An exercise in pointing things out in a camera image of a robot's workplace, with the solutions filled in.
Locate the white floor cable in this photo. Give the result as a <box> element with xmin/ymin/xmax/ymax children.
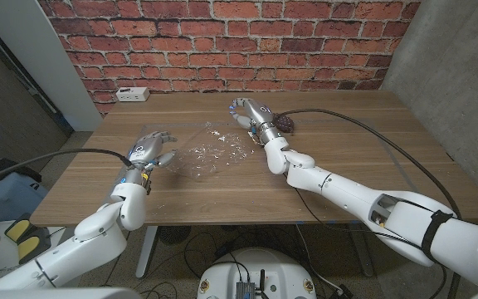
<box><xmin>295</xmin><ymin>223</ymin><xmax>344</xmax><ymax>294</ymax></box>

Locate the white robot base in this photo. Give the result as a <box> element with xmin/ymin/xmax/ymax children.
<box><xmin>197</xmin><ymin>248</ymin><xmax>318</xmax><ymax>299</ymax></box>

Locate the white table leg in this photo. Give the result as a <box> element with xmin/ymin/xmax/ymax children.
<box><xmin>134</xmin><ymin>225</ymin><xmax>159</xmax><ymax>279</ymax></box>

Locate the red brick printed backdrop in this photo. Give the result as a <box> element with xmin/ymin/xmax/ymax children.
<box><xmin>37</xmin><ymin>0</ymin><xmax>422</xmax><ymax>116</ymax></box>

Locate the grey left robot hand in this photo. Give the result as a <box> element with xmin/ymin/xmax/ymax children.
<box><xmin>127</xmin><ymin>130</ymin><xmax>178</xmax><ymax>169</ymax></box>

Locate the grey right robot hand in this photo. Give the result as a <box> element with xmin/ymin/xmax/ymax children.
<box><xmin>228</xmin><ymin>97</ymin><xmax>276</xmax><ymax>135</ymax></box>

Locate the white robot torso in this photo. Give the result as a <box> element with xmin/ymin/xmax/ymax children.
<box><xmin>0</xmin><ymin>287</ymin><xmax>478</xmax><ymax>299</ymax></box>

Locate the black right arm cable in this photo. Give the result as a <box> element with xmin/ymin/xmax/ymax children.
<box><xmin>278</xmin><ymin>108</ymin><xmax>463</xmax><ymax>299</ymax></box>

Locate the clear plastic wrap sheet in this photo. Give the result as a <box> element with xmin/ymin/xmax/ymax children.
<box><xmin>168</xmin><ymin>120</ymin><xmax>256</xmax><ymax>180</ymax></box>

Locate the grey table leg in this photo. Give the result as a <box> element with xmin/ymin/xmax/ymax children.
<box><xmin>346</xmin><ymin>223</ymin><xmax>375</xmax><ymax>278</ymax></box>

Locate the white power outlet box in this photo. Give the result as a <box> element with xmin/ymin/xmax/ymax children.
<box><xmin>115</xmin><ymin>86</ymin><xmax>151</xmax><ymax>103</ymax></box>

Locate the black round floor grille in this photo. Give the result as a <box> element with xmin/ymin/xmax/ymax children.
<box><xmin>158</xmin><ymin>225</ymin><xmax>193</xmax><ymax>246</ymax></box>

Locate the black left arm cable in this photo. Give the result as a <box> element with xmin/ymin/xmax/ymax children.
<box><xmin>0</xmin><ymin>148</ymin><xmax>134</xmax><ymax>192</ymax></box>

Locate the black floor cable loop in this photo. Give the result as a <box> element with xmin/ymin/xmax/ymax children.
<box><xmin>183</xmin><ymin>231</ymin><xmax>240</xmax><ymax>284</ymax></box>

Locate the yellow and black foot pedal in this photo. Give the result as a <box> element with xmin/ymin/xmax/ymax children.
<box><xmin>4</xmin><ymin>213</ymin><xmax>52</xmax><ymax>265</ymax></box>

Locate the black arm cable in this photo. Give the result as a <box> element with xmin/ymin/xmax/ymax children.
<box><xmin>0</xmin><ymin>148</ymin><xmax>134</xmax><ymax>192</ymax></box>
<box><xmin>278</xmin><ymin>108</ymin><xmax>463</xmax><ymax>299</ymax></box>

